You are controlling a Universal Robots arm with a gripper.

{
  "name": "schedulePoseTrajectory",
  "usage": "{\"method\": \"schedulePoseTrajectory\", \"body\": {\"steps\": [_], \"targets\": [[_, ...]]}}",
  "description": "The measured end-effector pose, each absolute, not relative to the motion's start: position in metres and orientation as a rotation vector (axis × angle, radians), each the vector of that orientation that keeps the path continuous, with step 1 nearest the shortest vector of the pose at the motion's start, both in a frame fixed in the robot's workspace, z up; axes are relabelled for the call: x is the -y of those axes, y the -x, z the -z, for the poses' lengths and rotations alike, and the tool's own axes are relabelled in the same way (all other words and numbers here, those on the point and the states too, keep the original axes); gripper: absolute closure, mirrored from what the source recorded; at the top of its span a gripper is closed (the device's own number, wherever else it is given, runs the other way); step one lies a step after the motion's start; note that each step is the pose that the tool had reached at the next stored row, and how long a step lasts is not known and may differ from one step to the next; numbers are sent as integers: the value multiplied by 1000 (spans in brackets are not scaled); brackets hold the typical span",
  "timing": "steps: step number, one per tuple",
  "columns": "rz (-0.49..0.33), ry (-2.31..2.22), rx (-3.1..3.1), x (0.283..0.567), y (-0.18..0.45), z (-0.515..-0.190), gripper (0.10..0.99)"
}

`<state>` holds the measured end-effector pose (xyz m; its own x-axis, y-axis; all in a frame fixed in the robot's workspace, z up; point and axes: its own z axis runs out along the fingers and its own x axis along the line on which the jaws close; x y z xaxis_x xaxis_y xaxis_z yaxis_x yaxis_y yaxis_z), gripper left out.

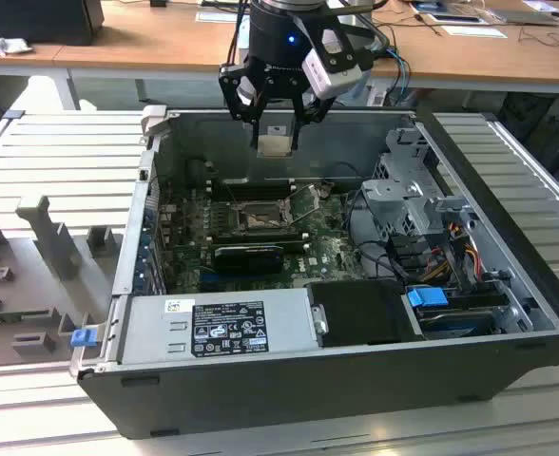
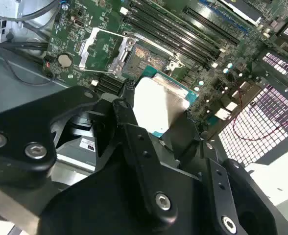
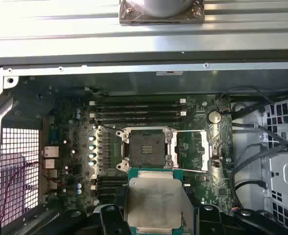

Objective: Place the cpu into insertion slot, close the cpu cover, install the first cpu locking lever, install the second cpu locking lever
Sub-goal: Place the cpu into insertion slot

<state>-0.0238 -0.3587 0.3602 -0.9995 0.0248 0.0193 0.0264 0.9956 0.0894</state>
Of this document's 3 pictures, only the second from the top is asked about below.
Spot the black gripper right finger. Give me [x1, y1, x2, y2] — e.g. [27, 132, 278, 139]
[168, 110, 280, 235]

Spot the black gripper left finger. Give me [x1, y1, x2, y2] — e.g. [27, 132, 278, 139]
[0, 80, 179, 225]

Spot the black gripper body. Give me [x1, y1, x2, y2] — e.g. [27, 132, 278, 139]
[40, 138, 219, 235]

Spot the silver topped CPU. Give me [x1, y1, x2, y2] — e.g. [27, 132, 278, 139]
[133, 65, 200, 138]

